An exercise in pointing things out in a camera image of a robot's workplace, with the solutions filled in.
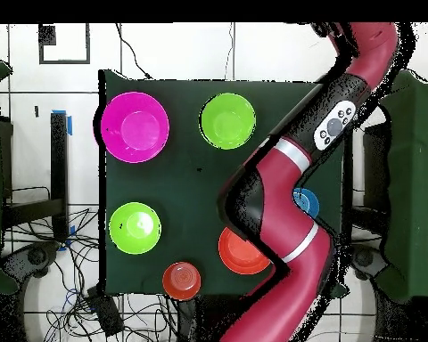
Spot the large green bowl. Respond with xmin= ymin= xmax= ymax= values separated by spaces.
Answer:
xmin=200 ymin=92 xmax=257 ymax=151
xmin=108 ymin=201 xmax=162 ymax=256

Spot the large orange bowl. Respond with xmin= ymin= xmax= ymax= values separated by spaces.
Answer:
xmin=218 ymin=226 xmax=272 ymax=276

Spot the small translucent orange bowl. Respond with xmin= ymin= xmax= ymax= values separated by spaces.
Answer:
xmin=161 ymin=261 xmax=202 ymax=301

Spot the dark green table cloth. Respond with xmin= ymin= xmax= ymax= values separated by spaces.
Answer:
xmin=98 ymin=69 xmax=354 ymax=298

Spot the light blue translucent bowl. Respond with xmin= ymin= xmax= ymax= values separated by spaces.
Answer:
xmin=292 ymin=187 xmax=321 ymax=219

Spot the large pink bowl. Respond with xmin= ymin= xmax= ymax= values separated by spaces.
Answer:
xmin=99 ymin=91 xmax=170 ymax=164

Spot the blue tape strip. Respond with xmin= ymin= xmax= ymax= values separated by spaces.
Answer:
xmin=52 ymin=109 xmax=73 ymax=136

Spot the black floor box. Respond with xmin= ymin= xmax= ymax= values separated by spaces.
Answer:
xmin=85 ymin=284 xmax=126 ymax=338

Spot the black office chair base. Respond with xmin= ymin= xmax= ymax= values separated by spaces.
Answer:
xmin=350 ymin=243 xmax=390 ymax=282
xmin=1 ymin=241 xmax=62 ymax=286

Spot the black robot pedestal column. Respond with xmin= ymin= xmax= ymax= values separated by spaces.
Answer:
xmin=181 ymin=295 xmax=243 ymax=342

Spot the black floor cable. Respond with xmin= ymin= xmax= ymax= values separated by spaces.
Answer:
xmin=114 ymin=23 xmax=154 ymax=80

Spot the tangle of floor cables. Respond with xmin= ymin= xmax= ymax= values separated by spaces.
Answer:
xmin=3 ymin=184 xmax=186 ymax=342

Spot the black floor frame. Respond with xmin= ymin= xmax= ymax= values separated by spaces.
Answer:
xmin=37 ymin=23 xmax=91 ymax=65

